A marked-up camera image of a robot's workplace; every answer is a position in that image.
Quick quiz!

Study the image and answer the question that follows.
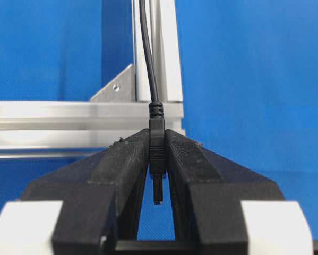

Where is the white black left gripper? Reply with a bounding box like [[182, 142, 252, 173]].
[[0, 129, 318, 255]]

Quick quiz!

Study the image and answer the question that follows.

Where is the black USB cable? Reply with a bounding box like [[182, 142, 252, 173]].
[[139, 0, 168, 205]]

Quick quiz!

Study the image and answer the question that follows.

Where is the aluminium extrusion frame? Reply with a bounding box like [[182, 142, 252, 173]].
[[0, 1, 184, 159]]

